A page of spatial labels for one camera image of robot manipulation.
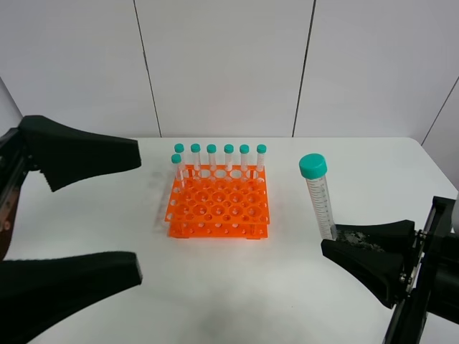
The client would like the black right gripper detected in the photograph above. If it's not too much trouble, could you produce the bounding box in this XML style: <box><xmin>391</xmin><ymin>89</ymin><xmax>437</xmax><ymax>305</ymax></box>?
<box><xmin>321</xmin><ymin>196</ymin><xmax>458</xmax><ymax>343</ymax></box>

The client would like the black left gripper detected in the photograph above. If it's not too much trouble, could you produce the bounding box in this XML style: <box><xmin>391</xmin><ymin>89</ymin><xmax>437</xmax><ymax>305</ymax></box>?
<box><xmin>1</xmin><ymin>115</ymin><xmax>142</xmax><ymax>343</ymax></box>

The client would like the green-capped test tube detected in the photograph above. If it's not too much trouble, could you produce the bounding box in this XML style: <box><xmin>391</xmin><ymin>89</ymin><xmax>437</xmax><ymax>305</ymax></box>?
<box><xmin>299</xmin><ymin>153</ymin><xmax>337</xmax><ymax>240</ymax></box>

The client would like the second row left tube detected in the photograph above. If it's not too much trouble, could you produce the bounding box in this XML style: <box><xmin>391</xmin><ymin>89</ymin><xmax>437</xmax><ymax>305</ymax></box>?
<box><xmin>171</xmin><ymin>153</ymin><xmax>185</xmax><ymax>189</ymax></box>

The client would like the orange test tube rack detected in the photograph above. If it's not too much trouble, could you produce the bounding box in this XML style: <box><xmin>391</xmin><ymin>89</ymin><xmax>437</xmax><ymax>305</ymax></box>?
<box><xmin>164</xmin><ymin>164</ymin><xmax>270</xmax><ymax>239</ymax></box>

